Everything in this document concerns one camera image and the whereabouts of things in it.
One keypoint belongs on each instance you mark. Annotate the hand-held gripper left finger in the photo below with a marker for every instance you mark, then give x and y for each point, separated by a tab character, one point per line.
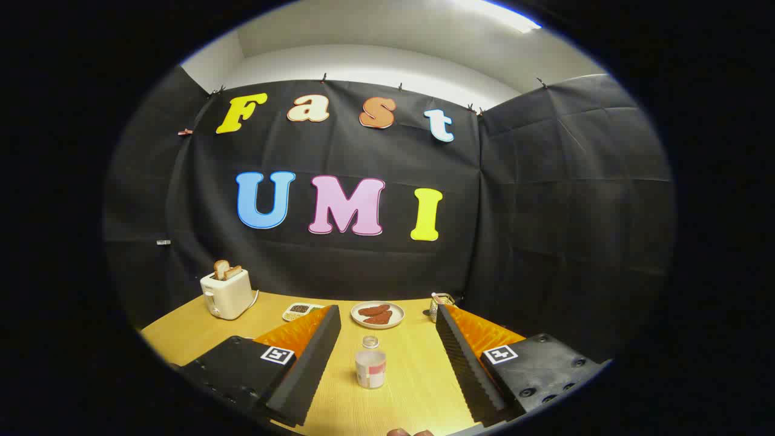
315	363

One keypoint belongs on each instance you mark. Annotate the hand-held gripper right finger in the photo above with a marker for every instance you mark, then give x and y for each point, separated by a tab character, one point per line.
463	363

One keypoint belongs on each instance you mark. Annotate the clear plastic juice bottle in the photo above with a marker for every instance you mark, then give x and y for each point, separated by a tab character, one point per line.
370	369

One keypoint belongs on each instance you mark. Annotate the wooden table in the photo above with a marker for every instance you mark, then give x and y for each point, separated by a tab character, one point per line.
412	375

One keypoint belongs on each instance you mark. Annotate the white divided dish with grains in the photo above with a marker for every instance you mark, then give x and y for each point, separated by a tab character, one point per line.
298	311

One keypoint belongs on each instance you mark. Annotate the red heart-shaped patty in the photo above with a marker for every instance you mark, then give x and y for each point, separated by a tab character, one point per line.
372	310
379	318

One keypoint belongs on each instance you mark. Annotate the white round plate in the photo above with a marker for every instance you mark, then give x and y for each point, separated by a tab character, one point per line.
396	315

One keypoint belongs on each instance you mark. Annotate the cream toaster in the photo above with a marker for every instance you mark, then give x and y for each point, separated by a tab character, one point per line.
227	298

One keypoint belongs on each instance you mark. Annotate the toast slice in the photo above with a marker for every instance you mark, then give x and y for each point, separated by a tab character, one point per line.
234	272
221	268

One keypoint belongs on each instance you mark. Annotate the black backdrop cloth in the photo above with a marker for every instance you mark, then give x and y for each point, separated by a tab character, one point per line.
545	212

